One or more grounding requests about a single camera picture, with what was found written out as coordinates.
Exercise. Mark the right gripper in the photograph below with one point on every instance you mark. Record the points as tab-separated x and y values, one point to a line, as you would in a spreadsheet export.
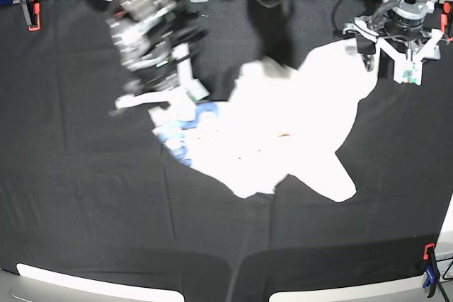
152	48

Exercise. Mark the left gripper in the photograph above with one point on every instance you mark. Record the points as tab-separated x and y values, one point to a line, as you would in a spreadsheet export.
403	23

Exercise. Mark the white printed t-shirt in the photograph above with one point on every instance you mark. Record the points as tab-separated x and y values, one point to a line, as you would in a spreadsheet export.
277	121

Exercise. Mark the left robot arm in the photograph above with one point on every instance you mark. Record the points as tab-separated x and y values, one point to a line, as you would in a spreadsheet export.
397	28

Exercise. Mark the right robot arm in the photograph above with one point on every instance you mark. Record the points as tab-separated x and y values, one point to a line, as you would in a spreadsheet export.
181	103

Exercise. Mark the red black clamp far right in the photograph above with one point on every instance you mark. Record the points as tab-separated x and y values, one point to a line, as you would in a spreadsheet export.
446	20

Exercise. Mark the red black clamp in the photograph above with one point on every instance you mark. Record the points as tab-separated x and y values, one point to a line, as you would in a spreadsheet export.
446	20
31	11

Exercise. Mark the red black clamp far left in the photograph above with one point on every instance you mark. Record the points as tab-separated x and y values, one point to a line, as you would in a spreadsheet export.
31	11

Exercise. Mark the red blue clamp near right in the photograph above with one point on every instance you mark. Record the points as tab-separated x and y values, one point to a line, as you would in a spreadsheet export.
431	270

